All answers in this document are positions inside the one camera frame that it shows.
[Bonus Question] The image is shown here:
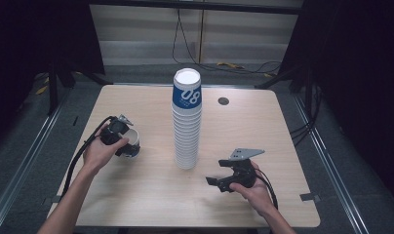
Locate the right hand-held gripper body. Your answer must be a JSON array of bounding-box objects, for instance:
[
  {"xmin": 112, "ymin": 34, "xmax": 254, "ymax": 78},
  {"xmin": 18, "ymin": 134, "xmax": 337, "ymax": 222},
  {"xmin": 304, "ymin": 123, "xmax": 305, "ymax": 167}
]
[{"xmin": 217, "ymin": 147, "xmax": 266, "ymax": 193}]

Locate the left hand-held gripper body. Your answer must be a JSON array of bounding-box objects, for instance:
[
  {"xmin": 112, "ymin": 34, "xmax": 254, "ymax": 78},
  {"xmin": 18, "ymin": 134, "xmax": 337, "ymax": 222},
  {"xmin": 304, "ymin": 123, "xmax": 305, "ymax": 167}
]
[{"xmin": 98, "ymin": 113, "xmax": 135, "ymax": 146}]

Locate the white blue single paper cup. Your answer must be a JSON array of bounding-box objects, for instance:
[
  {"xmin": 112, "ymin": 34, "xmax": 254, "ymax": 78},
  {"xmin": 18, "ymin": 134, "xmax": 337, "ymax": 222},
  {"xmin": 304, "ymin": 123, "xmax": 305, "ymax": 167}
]
[{"xmin": 120, "ymin": 128, "xmax": 142, "ymax": 160}]

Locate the stack of white paper cups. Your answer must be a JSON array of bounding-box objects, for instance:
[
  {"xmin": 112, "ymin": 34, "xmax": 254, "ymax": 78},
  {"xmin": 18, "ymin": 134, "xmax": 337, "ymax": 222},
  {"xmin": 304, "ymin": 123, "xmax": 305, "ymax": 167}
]
[{"xmin": 171, "ymin": 67, "xmax": 203, "ymax": 171}]

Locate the person's right hand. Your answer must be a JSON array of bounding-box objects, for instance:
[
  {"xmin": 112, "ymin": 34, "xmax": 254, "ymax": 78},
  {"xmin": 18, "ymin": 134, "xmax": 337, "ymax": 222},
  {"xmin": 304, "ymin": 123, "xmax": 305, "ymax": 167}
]
[{"xmin": 228, "ymin": 161, "xmax": 275, "ymax": 217}]

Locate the person's left hand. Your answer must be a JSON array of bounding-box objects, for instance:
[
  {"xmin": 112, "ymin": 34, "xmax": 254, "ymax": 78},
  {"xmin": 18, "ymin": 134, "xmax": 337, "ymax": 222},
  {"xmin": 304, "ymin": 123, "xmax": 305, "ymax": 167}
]
[{"xmin": 82, "ymin": 124, "xmax": 131, "ymax": 174}]

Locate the grey tape piece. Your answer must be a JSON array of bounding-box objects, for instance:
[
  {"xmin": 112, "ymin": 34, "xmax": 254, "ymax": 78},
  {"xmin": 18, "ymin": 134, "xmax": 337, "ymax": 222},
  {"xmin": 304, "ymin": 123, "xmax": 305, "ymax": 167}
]
[
  {"xmin": 298, "ymin": 192, "xmax": 321, "ymax": 203},
  {"xmin": 43, "ymin": 194, "xmax": 63, "ymax": 207}
]

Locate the black stand leg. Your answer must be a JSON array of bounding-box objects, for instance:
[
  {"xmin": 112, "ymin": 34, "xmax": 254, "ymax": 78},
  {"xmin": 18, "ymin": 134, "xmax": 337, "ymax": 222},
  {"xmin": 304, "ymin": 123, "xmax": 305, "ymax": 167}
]
[{"xmin": 47, "ymin": 61, "xmax": 60, "ymax": 116}]

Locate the black curtain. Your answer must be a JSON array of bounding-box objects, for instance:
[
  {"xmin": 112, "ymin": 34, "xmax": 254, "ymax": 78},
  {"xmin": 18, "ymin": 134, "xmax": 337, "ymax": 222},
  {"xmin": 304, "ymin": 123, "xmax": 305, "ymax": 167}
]
[{"xmin": 277, "ymin": 0, "xmax": 394, "ymax": 209}]

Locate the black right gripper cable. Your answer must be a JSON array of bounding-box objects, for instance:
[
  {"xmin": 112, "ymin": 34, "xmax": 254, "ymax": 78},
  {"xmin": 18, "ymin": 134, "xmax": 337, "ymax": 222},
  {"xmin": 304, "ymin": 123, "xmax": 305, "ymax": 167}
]
[{"xmin": 254, "ymin": 168, "xmax": 280, "ymax": 211}]

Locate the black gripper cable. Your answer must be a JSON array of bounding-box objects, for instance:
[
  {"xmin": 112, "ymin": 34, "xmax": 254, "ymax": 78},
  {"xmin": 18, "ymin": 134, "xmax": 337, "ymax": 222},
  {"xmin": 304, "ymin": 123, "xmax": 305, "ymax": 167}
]
[
  {"xmin": 254, "ymin": 168, "xmax": 280, "ymax": 211},
  {"xmin": 60, "ymin": 115, "xmax": 117, "ymax": 199}
]

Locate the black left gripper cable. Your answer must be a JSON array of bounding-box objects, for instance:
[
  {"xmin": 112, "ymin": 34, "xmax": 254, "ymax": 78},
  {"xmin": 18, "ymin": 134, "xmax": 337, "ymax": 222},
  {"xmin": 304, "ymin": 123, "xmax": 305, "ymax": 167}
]
[{"xmin": 60, "ymin": 115, "xmax": 117, "ymax": 199}]

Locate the black floor cables bundle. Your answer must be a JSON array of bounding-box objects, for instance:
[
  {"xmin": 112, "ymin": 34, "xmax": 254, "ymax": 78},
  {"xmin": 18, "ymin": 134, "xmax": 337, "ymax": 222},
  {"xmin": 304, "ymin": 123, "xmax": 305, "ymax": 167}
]
[{"xmin": 288, "ymin": 81, "xmax": 324, "ymax": 148}]

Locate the metal floor rail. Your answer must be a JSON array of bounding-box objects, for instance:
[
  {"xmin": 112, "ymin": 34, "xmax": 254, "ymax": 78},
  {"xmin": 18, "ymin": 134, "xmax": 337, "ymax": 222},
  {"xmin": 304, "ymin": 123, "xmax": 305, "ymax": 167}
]
[
  {"xmin": 291, "ymin": 92, "xmax": 370, "ymax": 234},
  {"xmin": 0, "ymin": 91, "xmax": 76, "ymax": 225}
]

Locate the black hanging wall cable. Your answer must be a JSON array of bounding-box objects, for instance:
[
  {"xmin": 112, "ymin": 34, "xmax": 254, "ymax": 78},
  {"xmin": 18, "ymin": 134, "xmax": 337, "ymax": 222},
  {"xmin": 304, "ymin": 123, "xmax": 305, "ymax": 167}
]
[{"xmin": 171, "ymin": 7, "xmax": 206, "ymax": 66}]

